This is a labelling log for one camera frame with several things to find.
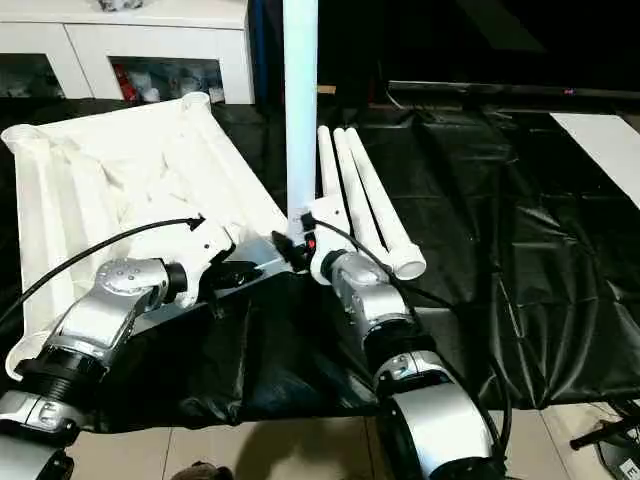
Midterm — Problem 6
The white plastic table leg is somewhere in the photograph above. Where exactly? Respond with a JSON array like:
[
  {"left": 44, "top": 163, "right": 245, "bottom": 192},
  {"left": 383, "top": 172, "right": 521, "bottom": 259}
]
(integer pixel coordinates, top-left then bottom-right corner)
[
  {"left": 346, "top": 124, "right": 428, "bottom": 282},
  {"left": 282, "top": 0, "right": 321, "bottom": 242},
  {"left": 316, "top": 124, "right": 352, "bottom": 228},
  {"left": 332, "top": 126, "right": 398, "bottom": 263}
]

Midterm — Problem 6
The black work mat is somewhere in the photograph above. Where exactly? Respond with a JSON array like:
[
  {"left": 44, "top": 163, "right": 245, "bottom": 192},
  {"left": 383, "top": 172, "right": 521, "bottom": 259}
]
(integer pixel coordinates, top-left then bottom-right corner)
[{"left": 0, "top": 94, "right": 640, "bottom": 433}]

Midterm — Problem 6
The grey left robot leg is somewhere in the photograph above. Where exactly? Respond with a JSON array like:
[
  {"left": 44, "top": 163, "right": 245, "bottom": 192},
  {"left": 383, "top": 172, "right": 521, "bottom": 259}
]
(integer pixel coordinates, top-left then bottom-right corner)
[{"left": 169, "top": 459, "right": 237, "bottom": 480}]

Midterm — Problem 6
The blue vertical panel edge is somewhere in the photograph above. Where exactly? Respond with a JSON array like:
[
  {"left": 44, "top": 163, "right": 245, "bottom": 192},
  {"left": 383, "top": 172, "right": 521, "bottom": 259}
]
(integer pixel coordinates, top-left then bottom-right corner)
[{"left": 246, "top": 0, "right": 264, "bottom": 102}]

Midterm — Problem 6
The white glass-door cabinet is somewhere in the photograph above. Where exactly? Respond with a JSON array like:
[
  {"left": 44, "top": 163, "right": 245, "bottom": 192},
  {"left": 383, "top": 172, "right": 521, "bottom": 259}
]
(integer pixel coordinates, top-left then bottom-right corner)
[{"left": 0, "top": 0, "right": 254, "bottom": 107}]

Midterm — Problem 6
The white flat board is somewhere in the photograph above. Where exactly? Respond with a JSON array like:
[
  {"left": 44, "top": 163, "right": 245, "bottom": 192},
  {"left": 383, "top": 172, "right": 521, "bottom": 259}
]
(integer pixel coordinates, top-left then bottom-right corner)
[{"left": 549, "top": 111, "right": 640, "bottom": 183}]

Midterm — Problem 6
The black stand base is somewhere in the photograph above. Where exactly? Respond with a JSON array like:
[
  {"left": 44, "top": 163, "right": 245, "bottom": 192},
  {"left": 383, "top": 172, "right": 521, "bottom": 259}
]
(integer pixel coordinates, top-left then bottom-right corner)
[{"left": 569, "top": 399, "right": 640, "bottom": 480}]

